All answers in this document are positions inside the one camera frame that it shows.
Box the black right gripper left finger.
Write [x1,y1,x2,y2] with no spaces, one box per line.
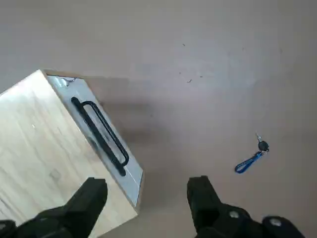
[0,177,108,238]

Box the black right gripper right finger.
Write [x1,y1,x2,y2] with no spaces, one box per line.
[187,175,306,238]

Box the key with blue strap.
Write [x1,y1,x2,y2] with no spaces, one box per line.
[234,132,270,174]

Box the wooden box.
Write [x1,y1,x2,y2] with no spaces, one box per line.
[0,69,145,238]

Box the black box handle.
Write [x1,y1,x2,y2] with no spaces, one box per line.
[71,96,129,177]

